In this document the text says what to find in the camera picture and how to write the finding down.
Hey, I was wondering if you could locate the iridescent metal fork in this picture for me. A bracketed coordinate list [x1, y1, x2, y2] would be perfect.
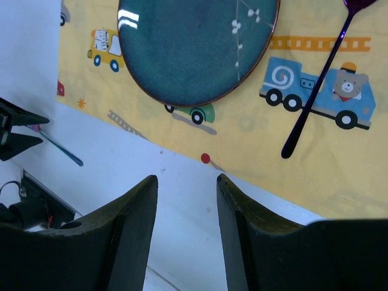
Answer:
[27, 124, 84, 167]

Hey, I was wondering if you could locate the yellow vehicle-print cloth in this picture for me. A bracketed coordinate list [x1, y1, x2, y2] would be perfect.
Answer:
[57, 1, 387, 218]

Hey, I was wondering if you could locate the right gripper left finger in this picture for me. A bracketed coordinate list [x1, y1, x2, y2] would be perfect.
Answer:
[1, 175, 158, 290]

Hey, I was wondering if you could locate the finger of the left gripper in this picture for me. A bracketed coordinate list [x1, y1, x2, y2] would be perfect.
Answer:
[1, 98, 50, 127]
[1, 133, 43, 161]

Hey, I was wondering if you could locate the dark teal ceramic plate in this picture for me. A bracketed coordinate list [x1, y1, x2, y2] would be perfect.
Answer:
[117, 1, 280, 107]

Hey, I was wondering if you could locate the iridescent purple metal spoon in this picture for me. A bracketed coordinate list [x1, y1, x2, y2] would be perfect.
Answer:
[281, 0, 376, 159]

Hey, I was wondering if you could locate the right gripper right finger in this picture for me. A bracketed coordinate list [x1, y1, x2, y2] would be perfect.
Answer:
[216, 175, 387, 290]

